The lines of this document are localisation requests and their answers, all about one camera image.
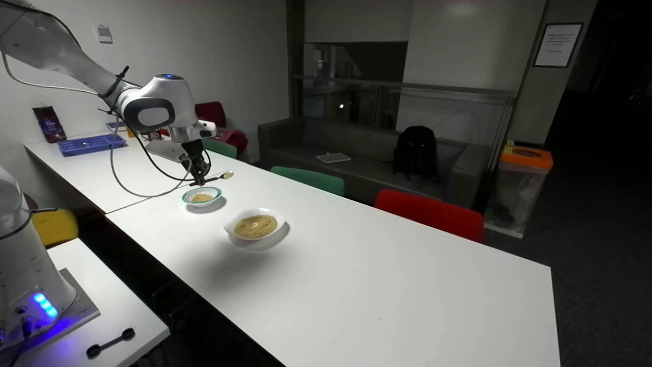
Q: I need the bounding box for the black backpack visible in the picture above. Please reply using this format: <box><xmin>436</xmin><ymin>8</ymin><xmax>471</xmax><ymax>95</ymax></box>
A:
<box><xmin>391</xmin><ymin>125</ymin><xmax>440</xmax><ymax>184</ymax></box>

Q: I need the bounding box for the dark grey sofa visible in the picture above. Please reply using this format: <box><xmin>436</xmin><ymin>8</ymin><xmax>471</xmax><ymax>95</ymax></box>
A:
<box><xmin>256</xmin><ymin>117</ymin><xmax>493</xmax><ymax>210</ymax></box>

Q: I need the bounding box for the robot cable loop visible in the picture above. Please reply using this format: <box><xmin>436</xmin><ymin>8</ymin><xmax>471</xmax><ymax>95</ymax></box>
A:
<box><xmin>0</xmin><ymin>50</ymin><xmax>199</xmax><ymax>202</ymax></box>

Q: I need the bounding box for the large heap of rice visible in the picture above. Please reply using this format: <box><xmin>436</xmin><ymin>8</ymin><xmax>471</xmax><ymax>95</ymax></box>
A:
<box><xmin>231</xmin><ymin>212</ymin><xmax>280</xmax><ymax>244</ymax></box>

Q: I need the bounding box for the green-rimmed small bowl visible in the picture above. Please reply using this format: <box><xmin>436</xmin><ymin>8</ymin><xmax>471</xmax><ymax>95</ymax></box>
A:
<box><xmin>179</xmin><ymin>184</ymin><xmax>224</xmax><ymax>210</ymax></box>

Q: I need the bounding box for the black dumbbell-shaped tool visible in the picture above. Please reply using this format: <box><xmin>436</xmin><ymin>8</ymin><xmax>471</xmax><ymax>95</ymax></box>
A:
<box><xmin>83</xmin><ymin>327</ymin><xmax>138</xmax><ymax>361</ymax></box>

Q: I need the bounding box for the dark red armchair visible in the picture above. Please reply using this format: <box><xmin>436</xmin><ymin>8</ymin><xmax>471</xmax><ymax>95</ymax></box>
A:
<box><xmin>193</xmin><ymin>100</ymin><xmax>251</xmax><ymax>157</ymax></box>

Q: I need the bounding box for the blue flat box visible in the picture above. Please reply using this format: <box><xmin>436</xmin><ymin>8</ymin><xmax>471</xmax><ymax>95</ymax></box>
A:
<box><xmin>57</xmin><ymin>133</ymin><xmax>129</xmax><ymax>159</ymax></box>

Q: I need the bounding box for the paper sheet on sofa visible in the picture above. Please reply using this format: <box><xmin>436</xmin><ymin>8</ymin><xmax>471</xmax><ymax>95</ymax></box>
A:
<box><xmin>313</xmin><ymin>149</ymin><xmax>354</xmax><ymax>168</ymax></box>

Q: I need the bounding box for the yellow chair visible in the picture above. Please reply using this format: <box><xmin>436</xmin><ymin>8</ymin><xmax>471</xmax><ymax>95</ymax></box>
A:
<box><xmin>31</xmin><ymin>206</ymin><xmax>81</xmax><ymax>250</ymax></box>

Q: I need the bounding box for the silver spoon with dark handle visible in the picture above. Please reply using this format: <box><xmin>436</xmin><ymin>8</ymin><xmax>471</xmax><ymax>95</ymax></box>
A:
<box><xmin>202</xmin><ymin>170</ymin><xmax>236</xmax><ymax>185</ymax></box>

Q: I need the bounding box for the green chair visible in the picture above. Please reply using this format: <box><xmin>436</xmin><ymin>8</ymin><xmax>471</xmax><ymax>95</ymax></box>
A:
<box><xmin>268</xmin><ymin>163</ymin><xmax>349</xmax><ymax>198</ymax></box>
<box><xmin>202</xmin><ymin>137</ymin><xmax>239</xmax><ymax>162</ymax></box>

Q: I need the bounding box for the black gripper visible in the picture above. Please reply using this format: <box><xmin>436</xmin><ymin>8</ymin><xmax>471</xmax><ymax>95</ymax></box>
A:
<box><xmin>176</xmin><ymin>138</ymin><xmax>213</xmax><ymax>188</ymax></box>

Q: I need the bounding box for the white oval bowl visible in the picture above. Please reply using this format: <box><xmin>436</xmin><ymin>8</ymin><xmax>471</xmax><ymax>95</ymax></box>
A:
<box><xmin>222</xmin><ymin>206</ymin><xmax>289</xmax><ymax>254</ymax></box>

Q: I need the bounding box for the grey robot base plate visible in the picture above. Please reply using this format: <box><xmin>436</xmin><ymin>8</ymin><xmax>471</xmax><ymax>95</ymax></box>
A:
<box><xmin>0</xmin><ymin>265</ymin><xmax>101</xmax><ymax>357</ymax></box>

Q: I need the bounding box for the bin with orange lid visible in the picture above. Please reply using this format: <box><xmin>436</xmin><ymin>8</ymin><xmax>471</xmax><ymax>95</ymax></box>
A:
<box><xmin>482</xmin><ymin>143</ymin><xmax>555</xmax><ymax>237</ymax></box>

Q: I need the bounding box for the framed wall notice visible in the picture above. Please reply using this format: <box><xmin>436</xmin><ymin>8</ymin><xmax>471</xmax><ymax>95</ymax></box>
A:
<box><xmin>532</xmin><ymin>20</ymin><xmax>586</xmax><ymax>69</ymax></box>

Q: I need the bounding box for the dark purple tablet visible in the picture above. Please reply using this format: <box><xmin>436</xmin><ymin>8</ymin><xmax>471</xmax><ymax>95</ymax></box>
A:
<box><xmin>31</xmin><ymin>104</ymin><xmax>69</xmax><ymax>146</ymax></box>

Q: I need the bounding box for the red chair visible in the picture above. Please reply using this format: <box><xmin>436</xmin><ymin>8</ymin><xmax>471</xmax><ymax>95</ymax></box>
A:
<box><xmin>373</xmin><ymin>188</ymin><xmax>487</xmax><ymax>244</ymax></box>

